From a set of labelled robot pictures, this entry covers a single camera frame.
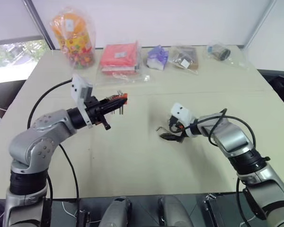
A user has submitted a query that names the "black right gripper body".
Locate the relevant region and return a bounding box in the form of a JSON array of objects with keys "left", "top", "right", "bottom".
[{"left": 168, "top": 114, "right": 188, "bottom": 135}]

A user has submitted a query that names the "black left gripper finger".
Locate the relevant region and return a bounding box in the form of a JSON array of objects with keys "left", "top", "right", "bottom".
[
  {"left": 98, "top": 97, "right": 128, "bottom": 112},
  {"left": 100, "top": 114, "right": 112, "bottom": 131}
]

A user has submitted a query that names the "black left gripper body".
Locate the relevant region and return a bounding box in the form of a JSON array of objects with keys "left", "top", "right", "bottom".
[{"left": 84, "top": 95, "right": 107, "bottom": 126}]

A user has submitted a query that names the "red hex key holder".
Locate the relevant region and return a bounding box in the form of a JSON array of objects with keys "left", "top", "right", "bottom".
[{"left": 105, "top": 93, "right": 129, "bottom": 105}]

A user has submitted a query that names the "silver hex key in holder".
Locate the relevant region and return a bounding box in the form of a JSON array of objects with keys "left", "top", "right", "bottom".
[{"left": 111, "top": 89, "right": 124, "bottom": 116}]

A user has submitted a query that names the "red packet in plastic bag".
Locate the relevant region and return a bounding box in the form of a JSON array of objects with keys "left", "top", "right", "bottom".
[{"left": 95, "top": 40, "right": 155, "bottom": 86}]

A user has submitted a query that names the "purple white item in bag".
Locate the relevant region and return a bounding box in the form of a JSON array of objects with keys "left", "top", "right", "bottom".
[{"left": 145, "top": 44, "right": 170, "bottom": 71}]

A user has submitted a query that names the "brown item in plastic bag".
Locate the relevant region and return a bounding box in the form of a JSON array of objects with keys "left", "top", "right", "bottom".
[{"left": 168, "top": 45, "right": 200, "bottom": 76}]

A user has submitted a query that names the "dark rounded grey shape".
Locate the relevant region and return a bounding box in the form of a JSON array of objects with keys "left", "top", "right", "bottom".
[
  {"left": 101, "top": 196, "right": 133, "bottom": 227},
  {"left": 157, "top": 195, "right": 194, "bottom": 227}
]

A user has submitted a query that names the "orange candy jar in bag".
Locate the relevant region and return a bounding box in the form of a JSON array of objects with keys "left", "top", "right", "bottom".
[{"left": 49, "top": 6, "right": 97, "bottom": 70}]

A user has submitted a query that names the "black cylinder in plastic bag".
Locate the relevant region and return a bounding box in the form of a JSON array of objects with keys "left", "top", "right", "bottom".
[{"left": 204, "top": 42, "right": 249, "bottom": 70}]

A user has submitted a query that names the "black object beside table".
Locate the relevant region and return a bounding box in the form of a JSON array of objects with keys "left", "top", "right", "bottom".
[{"left": 257, "top": 68, "right": 284, "bottom": 107}]

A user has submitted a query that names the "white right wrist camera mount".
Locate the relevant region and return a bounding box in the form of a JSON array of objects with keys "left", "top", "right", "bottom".
[{"left": 170, "top": 102, "right": 196, "bottom": 138}]

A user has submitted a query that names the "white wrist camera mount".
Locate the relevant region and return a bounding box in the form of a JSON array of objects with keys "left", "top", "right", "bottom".
[
  {"left": 170, "top": 102, "right": 196, "bottom": 138},
  {"left": 70, "top": 74, "right": 94, "bottom": 128}
]

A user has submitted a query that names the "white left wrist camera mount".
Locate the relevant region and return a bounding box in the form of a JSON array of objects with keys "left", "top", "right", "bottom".
[{"left": 70, "top": 74, "right": 94, "bottom": 128}]

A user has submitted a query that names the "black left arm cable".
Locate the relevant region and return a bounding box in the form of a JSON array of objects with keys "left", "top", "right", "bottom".
[{"left": 27, "top": 79, "right": 80, "bottom": 204}]

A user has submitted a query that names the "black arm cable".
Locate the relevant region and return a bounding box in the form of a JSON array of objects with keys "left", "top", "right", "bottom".
[
  {"left": 27, "top": 79, "right": 80, "bottom": 204},
  {"left": 186, "top": 108, "right": 257, "bottom": 227}
]

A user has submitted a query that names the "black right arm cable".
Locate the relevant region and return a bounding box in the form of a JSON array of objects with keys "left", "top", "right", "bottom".
[{"left": 186, "top": 108, "right": 257, "bottom": 227}]

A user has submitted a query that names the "window with grey frame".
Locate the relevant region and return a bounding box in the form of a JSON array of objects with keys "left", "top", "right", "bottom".
[{"left": 0, "top": 35, "right": 53, "bottom": 85}]

